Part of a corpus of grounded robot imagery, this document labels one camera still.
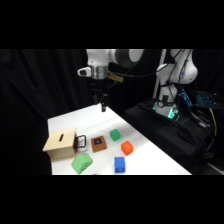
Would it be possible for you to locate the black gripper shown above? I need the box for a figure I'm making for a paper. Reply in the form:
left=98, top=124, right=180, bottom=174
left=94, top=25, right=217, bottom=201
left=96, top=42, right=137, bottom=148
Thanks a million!
left=92, top=79, right=109, bottom=113

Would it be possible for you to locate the small green block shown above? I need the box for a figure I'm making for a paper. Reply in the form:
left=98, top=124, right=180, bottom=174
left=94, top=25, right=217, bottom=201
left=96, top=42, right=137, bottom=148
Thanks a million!
left=109, top=128, right=122, bottom=142

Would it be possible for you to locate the brown block with blue square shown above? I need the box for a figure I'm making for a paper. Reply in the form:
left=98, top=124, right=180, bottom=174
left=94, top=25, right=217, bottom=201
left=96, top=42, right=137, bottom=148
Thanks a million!
left=90, top=135, right=108, bottom=154

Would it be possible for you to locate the red block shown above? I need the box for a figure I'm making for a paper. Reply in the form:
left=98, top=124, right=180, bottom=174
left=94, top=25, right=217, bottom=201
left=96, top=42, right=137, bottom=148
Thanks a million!
left=120, top=140, right=135, bottom=157

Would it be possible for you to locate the large green rounded block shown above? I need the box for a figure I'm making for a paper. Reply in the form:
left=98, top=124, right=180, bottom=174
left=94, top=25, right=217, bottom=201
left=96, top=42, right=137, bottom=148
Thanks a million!
left=70, top=153, right=94, bottom=175

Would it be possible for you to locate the wooden box with slot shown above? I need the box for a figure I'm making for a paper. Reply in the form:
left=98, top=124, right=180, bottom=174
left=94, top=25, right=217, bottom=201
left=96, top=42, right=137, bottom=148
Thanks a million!
left=42, top=128, right=79, bottom=162

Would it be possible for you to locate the black curtain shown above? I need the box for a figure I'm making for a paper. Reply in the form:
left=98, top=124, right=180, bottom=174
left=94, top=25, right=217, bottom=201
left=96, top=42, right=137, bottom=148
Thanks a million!
left=0, top=49, right=224, bottom=176

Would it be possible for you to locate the black robot stand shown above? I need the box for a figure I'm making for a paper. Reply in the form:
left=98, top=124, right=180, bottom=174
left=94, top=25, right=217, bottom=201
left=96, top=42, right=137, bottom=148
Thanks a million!
left=123, top=100, right=221, bottom=176

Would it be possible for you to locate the keyboard with blue backlight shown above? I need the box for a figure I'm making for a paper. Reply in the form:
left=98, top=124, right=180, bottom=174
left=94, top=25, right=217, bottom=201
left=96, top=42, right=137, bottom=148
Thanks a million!
left=195, top=91, right=220, bottom=108

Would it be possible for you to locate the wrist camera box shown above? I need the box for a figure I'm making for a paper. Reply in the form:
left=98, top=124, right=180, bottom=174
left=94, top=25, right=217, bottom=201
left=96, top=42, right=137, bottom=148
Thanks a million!
left=107, top=73, right=124, bottom=85

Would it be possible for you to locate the black metal handle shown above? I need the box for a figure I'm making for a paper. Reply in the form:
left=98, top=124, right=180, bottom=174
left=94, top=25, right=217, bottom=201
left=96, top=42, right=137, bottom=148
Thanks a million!
left=74, top=134, right=89, bottom=150

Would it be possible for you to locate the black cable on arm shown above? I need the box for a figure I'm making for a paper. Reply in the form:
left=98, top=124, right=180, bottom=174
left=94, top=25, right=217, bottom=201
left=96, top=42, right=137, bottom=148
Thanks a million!
left=109, top=49, right=188, bottom=80

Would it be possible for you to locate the yellow cable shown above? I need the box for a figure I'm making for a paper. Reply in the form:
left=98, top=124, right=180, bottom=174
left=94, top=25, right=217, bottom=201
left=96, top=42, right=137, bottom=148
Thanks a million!
left=209, top=108, right=218, bottom=138

